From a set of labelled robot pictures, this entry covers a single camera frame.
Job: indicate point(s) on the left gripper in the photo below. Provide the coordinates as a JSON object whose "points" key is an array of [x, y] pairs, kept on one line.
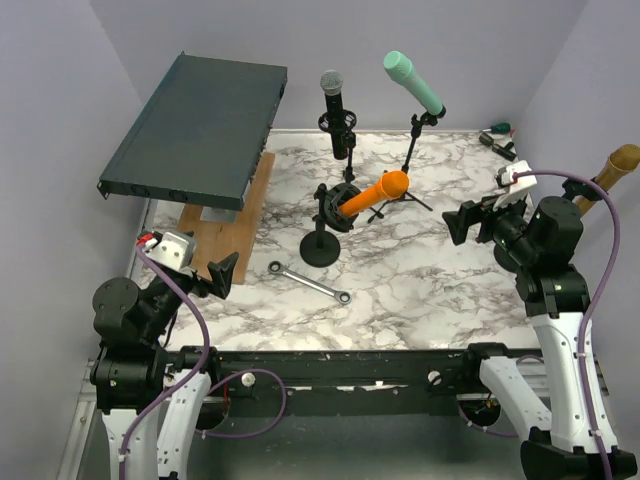
{"points": [[201, 285]]}

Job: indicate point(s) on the black round-base shock-mount stand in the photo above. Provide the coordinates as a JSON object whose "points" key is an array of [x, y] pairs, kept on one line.
{"points": [[321, 248]]}

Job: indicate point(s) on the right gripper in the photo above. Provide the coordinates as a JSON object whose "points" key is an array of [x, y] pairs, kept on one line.
{"points": [[482, 220]]}

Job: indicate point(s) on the black microphone silver grille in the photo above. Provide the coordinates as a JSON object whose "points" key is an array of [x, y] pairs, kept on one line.
{"points": [[331, 83]]}

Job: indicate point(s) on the silver ratchet wrench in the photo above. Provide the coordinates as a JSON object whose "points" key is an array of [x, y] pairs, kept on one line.
{"points": [[277, 268]]}

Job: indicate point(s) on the wooden board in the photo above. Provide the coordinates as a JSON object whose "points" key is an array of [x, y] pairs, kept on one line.
{"points": [[216, 240]]}

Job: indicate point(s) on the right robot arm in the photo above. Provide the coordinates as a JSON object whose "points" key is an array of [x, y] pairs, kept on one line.
{"points": [[570, 437]]}

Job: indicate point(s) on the black tripod clip stand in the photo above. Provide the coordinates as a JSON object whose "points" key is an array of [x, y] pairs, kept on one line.
{"points": [[417, 123]]}

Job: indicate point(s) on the gold microphone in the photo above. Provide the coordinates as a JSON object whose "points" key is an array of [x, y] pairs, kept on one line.
{"points": [[620, 163]]}

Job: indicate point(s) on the black tripod shock-mount stand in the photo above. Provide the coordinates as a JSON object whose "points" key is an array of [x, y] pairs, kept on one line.
{"points": [[343, 138]]}

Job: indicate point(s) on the dark rack-mount equipment case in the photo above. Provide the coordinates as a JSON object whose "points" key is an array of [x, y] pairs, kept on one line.
{"points": [[200, 136]]}

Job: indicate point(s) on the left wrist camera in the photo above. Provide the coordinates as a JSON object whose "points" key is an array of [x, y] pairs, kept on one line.
{"points": [[173, 249]]}

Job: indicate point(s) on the aluminium frame rail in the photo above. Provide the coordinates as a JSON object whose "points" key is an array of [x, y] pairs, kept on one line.
{"points": [[80, 430]]}

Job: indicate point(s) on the orange toy microphone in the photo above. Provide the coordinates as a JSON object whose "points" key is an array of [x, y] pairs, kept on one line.
{"points": [[390, 186]]}

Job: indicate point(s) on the green-handled screwdriver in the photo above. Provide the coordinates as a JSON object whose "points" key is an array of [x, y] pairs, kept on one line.
{"points": [[502, 128]]}

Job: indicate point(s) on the black round-base clip stand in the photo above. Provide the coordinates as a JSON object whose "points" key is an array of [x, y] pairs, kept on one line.
{"points": [[578, 192]]}

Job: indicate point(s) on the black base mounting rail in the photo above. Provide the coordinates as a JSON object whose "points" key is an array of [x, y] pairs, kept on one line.
{"points": [[346, 383]]}

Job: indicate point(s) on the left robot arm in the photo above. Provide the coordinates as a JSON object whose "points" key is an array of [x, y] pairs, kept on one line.
{"points": [[150, 399]]}

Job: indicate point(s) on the mint green toy microphone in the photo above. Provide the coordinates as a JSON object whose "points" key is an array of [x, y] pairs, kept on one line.
{"points": [[401, 70]]}

